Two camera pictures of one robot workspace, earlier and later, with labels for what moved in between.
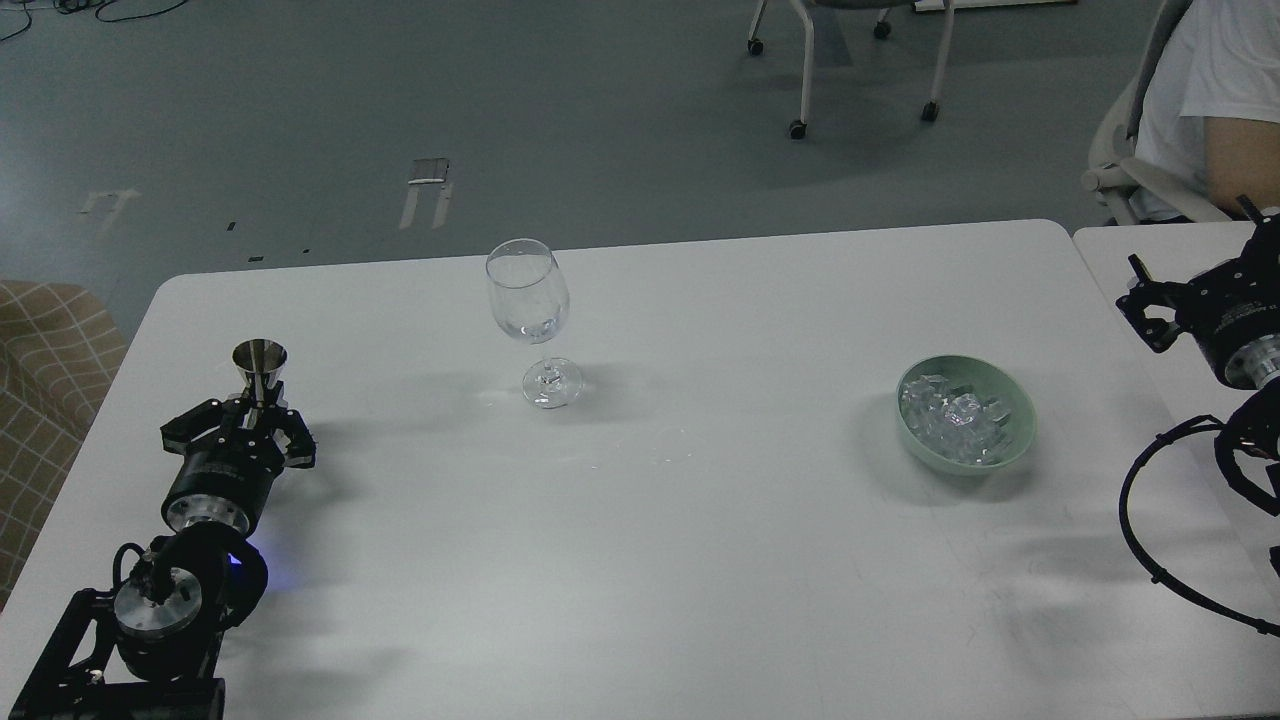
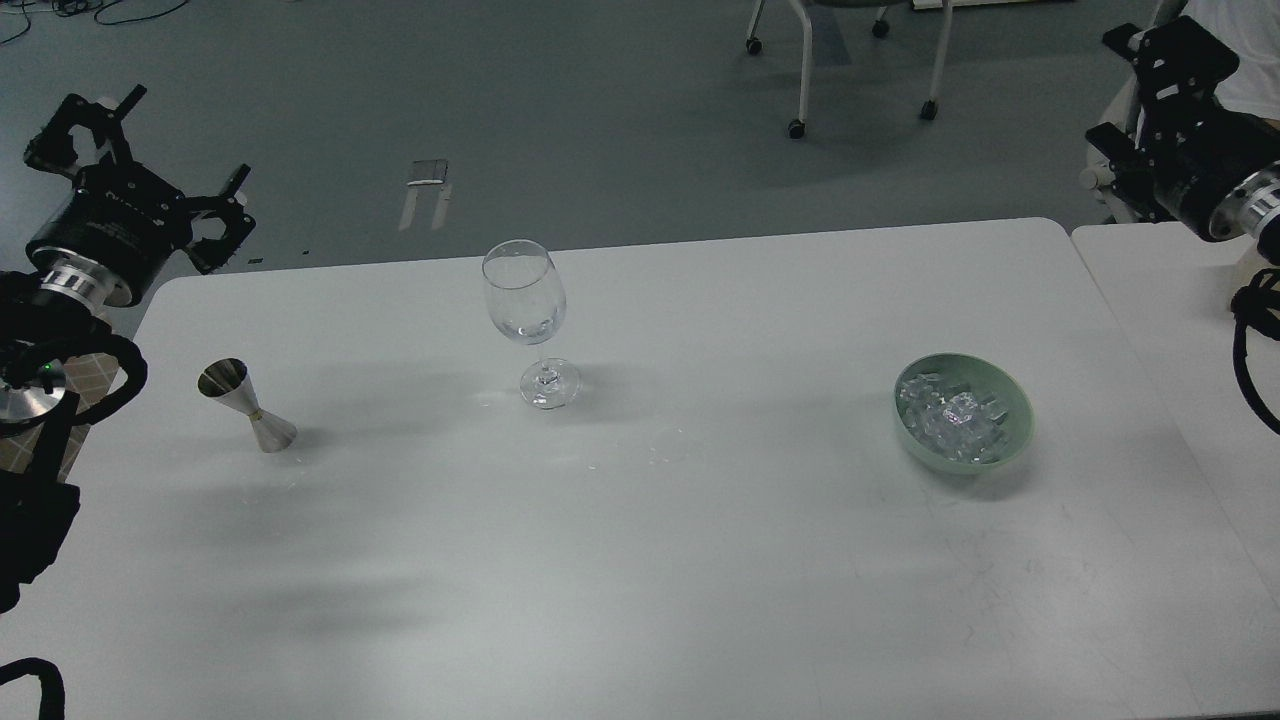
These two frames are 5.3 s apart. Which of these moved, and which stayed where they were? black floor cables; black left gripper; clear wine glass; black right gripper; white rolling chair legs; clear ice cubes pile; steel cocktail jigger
Moved: steel cocktail jigger; black left gripper; black right gripper
Stayed: black floor cables; clear ice cubes pile; white rolling chair legs; clear wine glass
